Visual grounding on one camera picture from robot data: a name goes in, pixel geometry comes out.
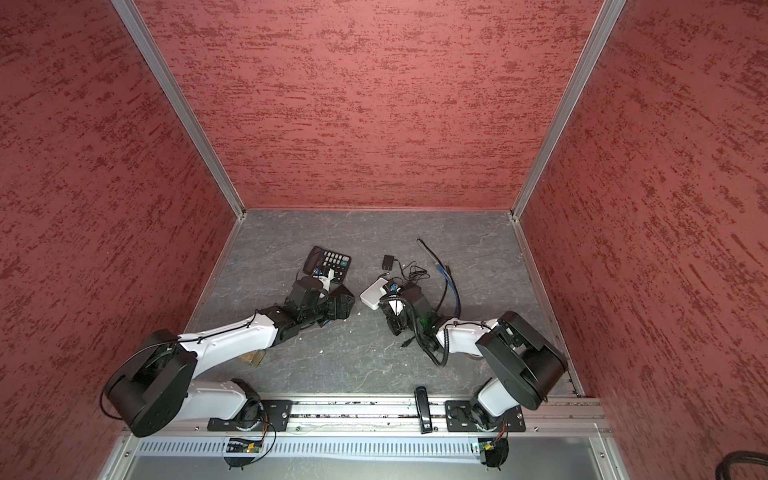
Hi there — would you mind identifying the black desk calculator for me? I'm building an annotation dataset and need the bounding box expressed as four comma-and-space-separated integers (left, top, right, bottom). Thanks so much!
302, 246, 351, 284

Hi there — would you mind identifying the black cable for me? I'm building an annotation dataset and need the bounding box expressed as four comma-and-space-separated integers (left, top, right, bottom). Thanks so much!
416, 238, 451, 313

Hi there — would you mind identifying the white network switch box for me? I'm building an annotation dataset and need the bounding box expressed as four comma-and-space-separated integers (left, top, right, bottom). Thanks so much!
360, 277, 389, 310

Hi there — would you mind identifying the brown tape roll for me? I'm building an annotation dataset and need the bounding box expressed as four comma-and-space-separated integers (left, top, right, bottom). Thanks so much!
239, 350, 266, 368

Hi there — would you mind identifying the white slotted cable duct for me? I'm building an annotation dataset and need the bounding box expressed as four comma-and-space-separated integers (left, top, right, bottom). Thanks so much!
136, 436, 480, 462

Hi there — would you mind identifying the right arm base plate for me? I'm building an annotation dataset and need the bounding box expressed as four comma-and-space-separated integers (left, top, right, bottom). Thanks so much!
444, 400, 526, 433

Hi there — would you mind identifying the blue ethernet cable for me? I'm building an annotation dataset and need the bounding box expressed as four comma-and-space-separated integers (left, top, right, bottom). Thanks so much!
436, 266, 462, 319

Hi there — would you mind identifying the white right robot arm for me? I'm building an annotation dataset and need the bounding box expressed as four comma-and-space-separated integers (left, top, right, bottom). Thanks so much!
375, 284, 568, 424

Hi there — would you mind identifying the aluminium right corner post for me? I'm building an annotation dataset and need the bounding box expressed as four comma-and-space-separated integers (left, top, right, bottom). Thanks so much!
510, 0, 626, 222

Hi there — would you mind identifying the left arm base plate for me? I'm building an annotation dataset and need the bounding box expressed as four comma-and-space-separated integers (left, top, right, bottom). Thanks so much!
207, 400, 294, 434

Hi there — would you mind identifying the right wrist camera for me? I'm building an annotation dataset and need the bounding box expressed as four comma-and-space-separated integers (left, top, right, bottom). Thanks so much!
386, 280, 404, 315

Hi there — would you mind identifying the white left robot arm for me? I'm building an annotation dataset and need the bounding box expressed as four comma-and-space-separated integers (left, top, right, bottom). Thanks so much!
99, 277, 355, 438

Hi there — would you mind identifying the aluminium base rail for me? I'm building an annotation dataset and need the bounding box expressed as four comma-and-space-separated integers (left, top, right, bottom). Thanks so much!
122, 395, 610, 436

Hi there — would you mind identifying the aluminium left corner post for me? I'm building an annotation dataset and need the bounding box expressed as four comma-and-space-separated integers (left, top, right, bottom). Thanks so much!
111, 0, 247, 221

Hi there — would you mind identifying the black power adapter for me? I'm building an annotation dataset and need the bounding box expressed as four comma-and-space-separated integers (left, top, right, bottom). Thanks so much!
382, 255, 395, 271

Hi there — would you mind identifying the aluminium corner post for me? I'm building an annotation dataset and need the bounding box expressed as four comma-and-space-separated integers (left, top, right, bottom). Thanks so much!
510, 0, 626, 222
111, 0, 247, 221

